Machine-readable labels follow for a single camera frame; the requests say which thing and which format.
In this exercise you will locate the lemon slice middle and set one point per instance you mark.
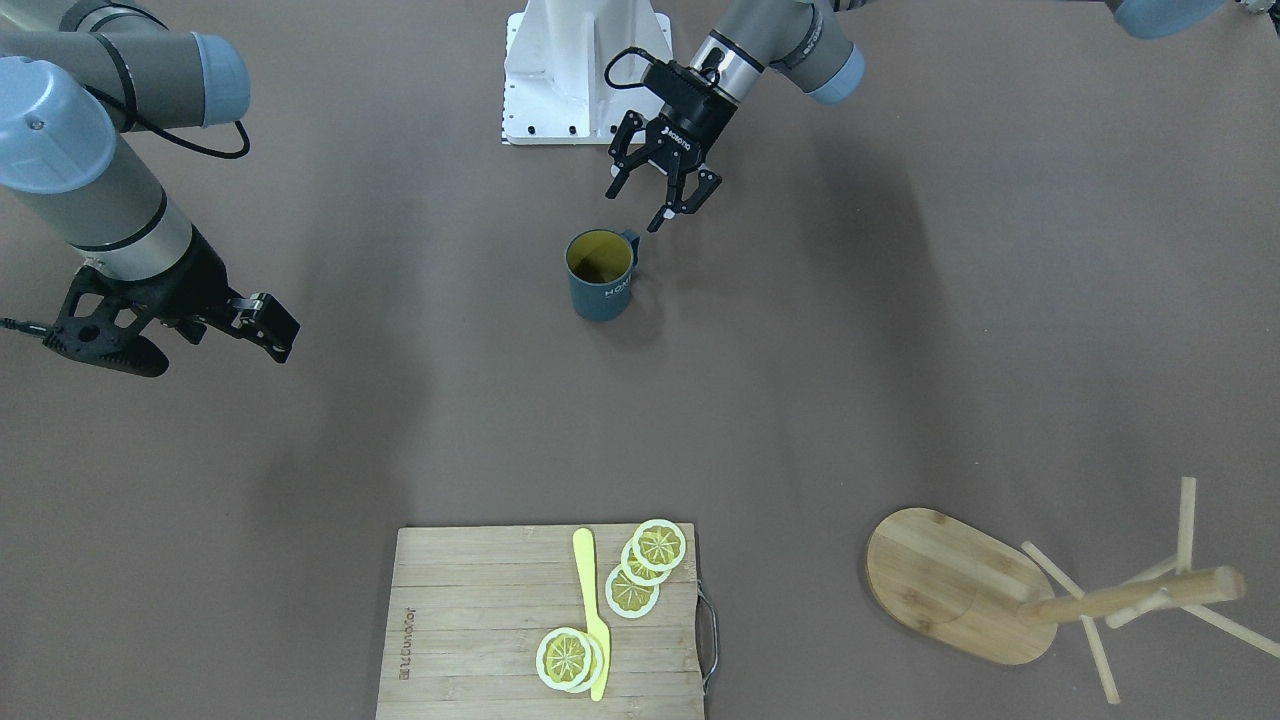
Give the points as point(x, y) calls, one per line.
point(638, 573)

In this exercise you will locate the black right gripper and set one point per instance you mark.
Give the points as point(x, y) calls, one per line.
point(196, 283)

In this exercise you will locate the bamboo cutting board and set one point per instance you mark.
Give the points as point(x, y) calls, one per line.
point(469, 606)

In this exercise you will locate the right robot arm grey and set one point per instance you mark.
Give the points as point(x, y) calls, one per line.
point(78, 76)

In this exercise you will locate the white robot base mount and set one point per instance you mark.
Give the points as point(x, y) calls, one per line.
point(556, 54)

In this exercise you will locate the dark teal mug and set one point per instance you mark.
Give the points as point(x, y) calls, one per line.
point(600, 267)

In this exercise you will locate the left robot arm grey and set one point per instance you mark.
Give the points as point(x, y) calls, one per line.
point(801, 40)

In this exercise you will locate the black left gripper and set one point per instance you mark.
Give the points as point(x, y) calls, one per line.
point(698, 112)

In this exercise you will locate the lemon slice lower of three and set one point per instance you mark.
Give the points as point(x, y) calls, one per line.
point(627, 598)

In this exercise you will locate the yellow plastic knife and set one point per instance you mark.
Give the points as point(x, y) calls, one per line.
point(584, 553)

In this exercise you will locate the lemon slice under front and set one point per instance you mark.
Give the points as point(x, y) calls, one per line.
point(596, 655)

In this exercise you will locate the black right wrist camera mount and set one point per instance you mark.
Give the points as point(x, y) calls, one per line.
point(101, 323)

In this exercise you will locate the wooden cup storage rack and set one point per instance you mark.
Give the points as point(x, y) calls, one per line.
point(955, 584)

